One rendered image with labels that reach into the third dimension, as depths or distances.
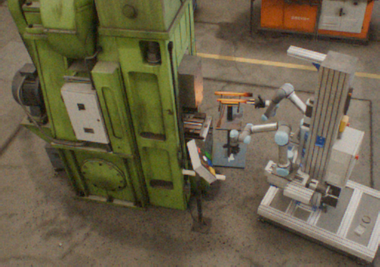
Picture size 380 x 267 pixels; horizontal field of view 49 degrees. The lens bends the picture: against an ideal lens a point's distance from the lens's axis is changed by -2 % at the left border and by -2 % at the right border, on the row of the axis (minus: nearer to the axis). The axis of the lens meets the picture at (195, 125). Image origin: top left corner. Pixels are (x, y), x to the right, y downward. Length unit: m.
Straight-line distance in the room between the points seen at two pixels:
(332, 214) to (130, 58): 2.68
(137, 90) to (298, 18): 4.30
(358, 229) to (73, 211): 3.19
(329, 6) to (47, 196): 5.20
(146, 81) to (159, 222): 1.81
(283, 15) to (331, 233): 4.19
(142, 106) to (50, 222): 1.99
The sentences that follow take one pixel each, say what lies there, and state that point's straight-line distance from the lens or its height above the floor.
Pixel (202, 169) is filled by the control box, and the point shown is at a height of 1.14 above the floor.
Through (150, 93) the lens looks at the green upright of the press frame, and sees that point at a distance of 3.85.
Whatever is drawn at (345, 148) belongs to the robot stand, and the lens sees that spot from 4.02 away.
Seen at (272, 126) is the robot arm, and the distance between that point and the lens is 3.90.
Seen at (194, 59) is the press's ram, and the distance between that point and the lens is 4.03.
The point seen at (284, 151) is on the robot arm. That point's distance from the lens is 3.87.
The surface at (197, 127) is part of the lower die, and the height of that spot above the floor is 0.99.
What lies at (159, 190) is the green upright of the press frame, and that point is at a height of 0.30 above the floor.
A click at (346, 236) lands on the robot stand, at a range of 4.68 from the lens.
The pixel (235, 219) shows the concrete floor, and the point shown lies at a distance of 4.89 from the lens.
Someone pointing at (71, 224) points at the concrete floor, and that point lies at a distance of 5.16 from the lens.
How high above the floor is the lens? 4.06
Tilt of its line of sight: 44 degrees down
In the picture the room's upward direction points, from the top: 5 degrees counter-clockwise
